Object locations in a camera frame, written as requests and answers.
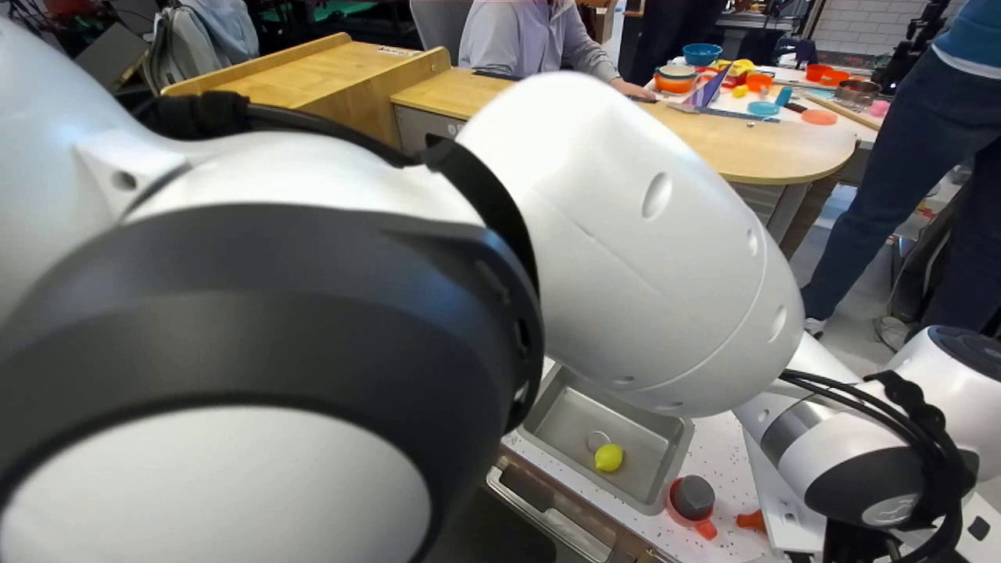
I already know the seated person in grey shirt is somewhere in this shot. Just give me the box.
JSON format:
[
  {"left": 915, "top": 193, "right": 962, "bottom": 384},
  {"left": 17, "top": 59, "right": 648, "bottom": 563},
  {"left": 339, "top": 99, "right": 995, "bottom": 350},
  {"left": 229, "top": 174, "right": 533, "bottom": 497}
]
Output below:
[{"left": 457, "top": 0, "right": 664, "bottom": 106}]

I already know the wooden toy kitchen set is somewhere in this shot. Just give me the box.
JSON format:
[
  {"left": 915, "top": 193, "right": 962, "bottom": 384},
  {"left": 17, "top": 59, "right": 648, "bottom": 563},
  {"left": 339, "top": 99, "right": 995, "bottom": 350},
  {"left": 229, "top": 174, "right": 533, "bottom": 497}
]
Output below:
[{"left": 158, "top": 27, "right": 862, "bottom": 563}]

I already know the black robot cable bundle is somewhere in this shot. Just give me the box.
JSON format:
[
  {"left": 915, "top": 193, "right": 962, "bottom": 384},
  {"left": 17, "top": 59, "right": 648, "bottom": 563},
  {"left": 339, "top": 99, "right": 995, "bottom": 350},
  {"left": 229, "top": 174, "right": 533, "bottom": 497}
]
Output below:
[{"left": 777, "top": 368, "right": 981, "bottom": 563}]

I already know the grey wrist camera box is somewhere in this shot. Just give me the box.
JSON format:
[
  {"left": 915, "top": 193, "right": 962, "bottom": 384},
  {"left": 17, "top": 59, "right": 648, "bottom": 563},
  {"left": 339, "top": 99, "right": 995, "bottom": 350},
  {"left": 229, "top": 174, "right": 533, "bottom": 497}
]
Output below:
[{"left": 741, "top": 416, "right": 829, "bottom": 557}]

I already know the yellow toy ball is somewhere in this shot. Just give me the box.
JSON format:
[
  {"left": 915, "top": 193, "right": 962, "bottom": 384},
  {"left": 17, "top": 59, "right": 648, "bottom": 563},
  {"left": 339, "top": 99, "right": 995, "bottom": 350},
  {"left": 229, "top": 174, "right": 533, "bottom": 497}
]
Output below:
[{"left": 592, "top": 440, "right": 627, "bottom": 479}]

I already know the standing person in jeans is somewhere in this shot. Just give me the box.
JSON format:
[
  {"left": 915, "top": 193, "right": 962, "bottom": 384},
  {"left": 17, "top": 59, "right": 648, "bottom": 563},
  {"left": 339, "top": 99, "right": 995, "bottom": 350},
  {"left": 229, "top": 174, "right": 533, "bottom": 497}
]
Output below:
[{"left": 801, "top": 0, "right": 1001, "bottom": 337}]

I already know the grey metal sink basin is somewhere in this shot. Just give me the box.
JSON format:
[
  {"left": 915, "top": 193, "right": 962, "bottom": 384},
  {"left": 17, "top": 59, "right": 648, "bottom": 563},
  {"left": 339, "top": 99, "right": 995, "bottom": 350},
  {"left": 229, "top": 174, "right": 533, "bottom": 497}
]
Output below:
[{"left": 519, "top": 364, "right": 698, "bottom": 514}]

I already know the orange stacked bowl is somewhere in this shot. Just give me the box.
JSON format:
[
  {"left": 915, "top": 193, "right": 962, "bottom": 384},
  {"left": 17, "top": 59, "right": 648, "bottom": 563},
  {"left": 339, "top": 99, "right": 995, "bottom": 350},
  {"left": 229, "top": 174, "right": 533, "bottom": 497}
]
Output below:
[{"left": 654, "top": 61, "right": 700, "bottom": 96}]

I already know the red cup with grey lid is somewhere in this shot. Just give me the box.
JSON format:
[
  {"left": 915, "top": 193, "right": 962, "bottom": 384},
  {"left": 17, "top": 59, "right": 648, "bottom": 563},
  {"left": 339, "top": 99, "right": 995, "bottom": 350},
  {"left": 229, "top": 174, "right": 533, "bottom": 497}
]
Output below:
[{"left": 666, "top": 472, "right": 721, "bottom": 544}]

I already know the blue plastic bowl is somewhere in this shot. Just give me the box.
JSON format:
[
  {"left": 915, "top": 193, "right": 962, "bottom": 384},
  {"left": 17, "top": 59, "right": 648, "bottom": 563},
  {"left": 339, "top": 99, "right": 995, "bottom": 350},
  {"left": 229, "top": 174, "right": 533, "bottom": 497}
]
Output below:
[{"left": 681, "top": 39, "right": 724, "bottom": 69}]

